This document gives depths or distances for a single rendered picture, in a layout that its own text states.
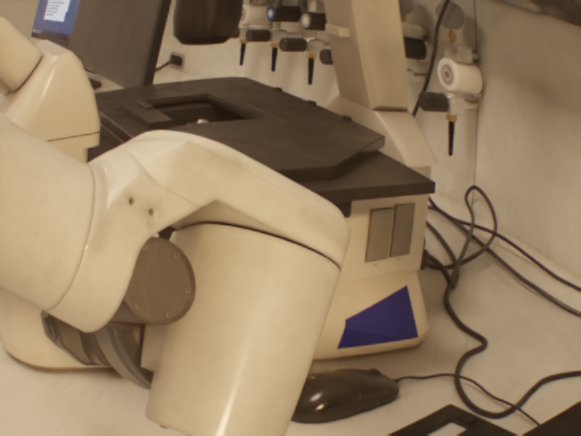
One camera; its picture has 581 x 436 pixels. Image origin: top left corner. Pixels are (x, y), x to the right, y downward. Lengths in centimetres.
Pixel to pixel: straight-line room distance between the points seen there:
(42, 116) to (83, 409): 26
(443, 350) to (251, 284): 53
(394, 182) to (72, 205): 44
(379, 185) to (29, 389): 36
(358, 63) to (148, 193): 58
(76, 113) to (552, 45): 71
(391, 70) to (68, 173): 61
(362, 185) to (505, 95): 59
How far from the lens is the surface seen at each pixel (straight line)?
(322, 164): 70
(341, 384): 74
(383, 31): 89
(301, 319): 37
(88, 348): 53
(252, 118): 85
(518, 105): 122
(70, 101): 69
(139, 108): 85
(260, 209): 36
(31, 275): 31
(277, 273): 37
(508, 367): 85
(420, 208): 87
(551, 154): 117
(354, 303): 85
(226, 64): 207
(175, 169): 34
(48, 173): 31
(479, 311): 99
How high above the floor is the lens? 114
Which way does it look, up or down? 19 degrees down
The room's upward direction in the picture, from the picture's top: 4 degrees clockwise
